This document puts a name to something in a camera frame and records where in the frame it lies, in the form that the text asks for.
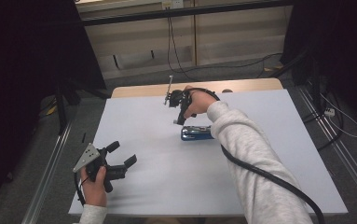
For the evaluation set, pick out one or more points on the white wall socket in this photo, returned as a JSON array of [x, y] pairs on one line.
[[172, 3]]

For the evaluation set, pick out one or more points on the blue stapler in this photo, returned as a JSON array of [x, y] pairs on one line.
[[194, 133]]

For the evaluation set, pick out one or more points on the small dark round object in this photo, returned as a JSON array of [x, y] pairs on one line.
[[227, 90]]

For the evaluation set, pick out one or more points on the person's left hand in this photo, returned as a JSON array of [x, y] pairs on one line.
[[93, 189]]

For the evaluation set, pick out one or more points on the person's right hand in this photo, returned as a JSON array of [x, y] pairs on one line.
[[199, 102]]

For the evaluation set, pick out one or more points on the black curtain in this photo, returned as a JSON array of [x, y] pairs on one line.
[[340, 46], [17, 77]]

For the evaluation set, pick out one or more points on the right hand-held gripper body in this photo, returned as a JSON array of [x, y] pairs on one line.
[[177, 98]]

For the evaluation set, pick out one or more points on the white table mat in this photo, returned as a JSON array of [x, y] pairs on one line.
[[154, 186]]

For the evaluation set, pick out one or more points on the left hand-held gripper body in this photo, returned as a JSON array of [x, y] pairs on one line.
[[89, 155]]

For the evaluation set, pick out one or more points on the black metal stand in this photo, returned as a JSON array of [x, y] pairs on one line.
[[62, 105]]

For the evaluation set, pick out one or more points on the white power strip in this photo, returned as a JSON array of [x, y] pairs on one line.
[[329, 112]]

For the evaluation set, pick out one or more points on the metal floor rail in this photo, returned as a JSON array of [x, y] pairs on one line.
[[47, 174], [347, 155]]

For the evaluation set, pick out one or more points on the black horizontal bar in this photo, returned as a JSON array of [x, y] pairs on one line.
[[182, 12]]

